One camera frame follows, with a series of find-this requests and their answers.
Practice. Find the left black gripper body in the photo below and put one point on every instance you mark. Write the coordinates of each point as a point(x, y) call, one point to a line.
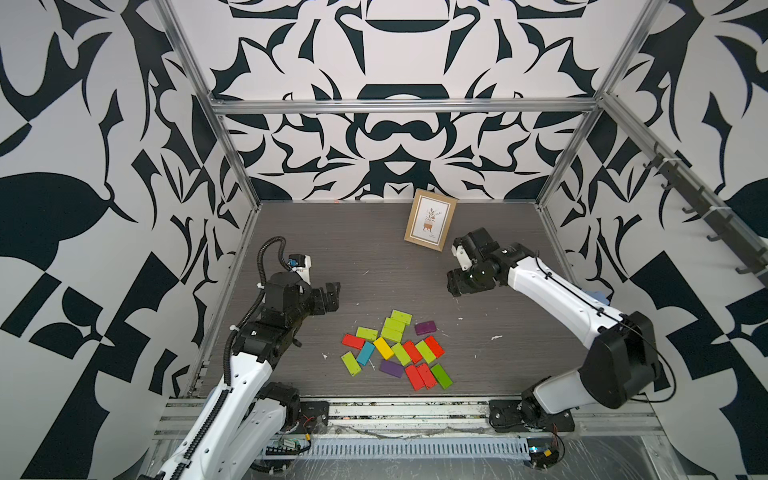
point(317, 306)

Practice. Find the purple block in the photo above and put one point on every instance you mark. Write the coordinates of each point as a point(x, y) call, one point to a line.
point(425, 328)
point(392, 369)

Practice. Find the red block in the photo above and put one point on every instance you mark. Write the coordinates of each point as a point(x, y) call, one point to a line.
point(428, 379)
point(412, 352)
point(414, 377)
point(434, 346)
point(353, 342)

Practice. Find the green block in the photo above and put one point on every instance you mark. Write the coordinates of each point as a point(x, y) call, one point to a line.
point(441, 376)

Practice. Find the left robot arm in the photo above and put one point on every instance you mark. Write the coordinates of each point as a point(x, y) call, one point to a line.
point(246, 409)

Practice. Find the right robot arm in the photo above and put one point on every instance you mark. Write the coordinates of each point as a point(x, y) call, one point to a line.
point(622, 358)

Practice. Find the lime block upper left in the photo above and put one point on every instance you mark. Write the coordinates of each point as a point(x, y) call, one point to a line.
point(367, 334)

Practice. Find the lime block lower left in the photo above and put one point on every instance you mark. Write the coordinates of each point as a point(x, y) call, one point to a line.
point(351, 364)

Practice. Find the teal block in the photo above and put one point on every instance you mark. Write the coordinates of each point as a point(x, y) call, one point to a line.
point(365, 354)

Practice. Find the lime block stacked middle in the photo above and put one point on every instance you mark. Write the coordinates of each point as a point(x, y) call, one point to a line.
point(393, 330)

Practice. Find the lime block top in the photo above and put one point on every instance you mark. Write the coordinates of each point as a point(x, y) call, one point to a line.
point(402, 317)

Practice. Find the yellow block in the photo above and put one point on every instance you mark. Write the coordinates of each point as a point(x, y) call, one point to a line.
point(383, 348)

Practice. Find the lime block right centre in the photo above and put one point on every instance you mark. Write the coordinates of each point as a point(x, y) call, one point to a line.
point(425, 352)

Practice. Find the blue cloth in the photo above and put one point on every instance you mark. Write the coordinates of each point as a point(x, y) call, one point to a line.
point(599, 296)

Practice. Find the left circuit board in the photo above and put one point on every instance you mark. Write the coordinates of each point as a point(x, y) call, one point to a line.
point(289, 447)

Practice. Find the circuit board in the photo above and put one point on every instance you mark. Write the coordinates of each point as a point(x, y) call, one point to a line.
point(289, 447)
point(543, 458)

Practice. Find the right circuit board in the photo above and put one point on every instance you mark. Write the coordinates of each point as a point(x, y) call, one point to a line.
point(543, 458)

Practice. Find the wooden picture frame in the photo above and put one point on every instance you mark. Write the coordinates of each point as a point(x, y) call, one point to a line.
point(430, 219)

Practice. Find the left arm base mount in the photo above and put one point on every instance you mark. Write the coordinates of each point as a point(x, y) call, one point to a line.
point(306, 417)

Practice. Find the white cable duct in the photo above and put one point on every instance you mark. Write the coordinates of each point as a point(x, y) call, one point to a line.
point(419, 448)

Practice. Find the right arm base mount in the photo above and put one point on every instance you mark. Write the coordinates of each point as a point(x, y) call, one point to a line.
point(507, 416)

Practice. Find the black wall hook rail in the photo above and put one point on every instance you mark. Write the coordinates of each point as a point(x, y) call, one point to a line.
point(703, 203)

